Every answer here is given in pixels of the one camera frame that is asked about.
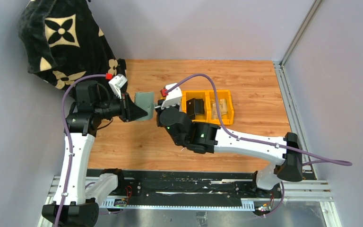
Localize middle yellow plastic bin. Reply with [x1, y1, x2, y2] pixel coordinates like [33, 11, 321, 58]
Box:
[181, 90, 209, 122]

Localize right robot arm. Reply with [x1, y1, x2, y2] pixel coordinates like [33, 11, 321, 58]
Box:
[155, 100, 303, 192]

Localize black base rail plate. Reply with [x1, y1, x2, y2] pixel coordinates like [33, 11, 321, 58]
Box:
[110, 170, 282, 207]

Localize black floral patterned blanket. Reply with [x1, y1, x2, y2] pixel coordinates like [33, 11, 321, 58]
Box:
[17, 0, 126, 90]

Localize right yellow plastic bin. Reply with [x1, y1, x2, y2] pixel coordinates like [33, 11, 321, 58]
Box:
[208, 90, 234, 125]

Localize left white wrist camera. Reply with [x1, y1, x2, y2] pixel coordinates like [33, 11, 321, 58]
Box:
[108, 74, 128, 99]

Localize green leather card holder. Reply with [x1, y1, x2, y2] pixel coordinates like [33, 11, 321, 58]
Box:
[134, 92, 155, 121]

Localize purple cable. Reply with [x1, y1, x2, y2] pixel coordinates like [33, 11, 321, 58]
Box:
[164, 73, 353, 217]
[52, 74, 113, 227]

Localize black cards in middle bin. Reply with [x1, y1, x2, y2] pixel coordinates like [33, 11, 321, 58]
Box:
[186, 98, 205, 120]

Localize beige cards in right bin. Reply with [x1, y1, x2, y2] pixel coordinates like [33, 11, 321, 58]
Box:
[211, 99, 228, 120]

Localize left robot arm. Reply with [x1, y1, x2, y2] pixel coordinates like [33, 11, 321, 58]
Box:
[42, 76, 147, 227]

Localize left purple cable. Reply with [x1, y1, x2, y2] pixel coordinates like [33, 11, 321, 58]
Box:
[52, 74, 113, 227]

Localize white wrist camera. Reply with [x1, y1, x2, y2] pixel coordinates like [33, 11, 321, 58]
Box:
[160, 83, 182, 99]
[108, 74, 128, 99]

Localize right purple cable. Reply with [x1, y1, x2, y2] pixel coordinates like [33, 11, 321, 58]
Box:
[164, 73, 353, 217]

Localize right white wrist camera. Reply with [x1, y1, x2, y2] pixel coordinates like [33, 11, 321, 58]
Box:
[160, 83, 182, 99]

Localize aluminium frame rail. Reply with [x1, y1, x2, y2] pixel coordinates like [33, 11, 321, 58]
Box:
[273, 0, 323, 141]

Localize yellow plastic bin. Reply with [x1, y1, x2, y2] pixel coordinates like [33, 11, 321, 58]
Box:
[181, 90, 209, 122]
[208, 90, 234, 125]

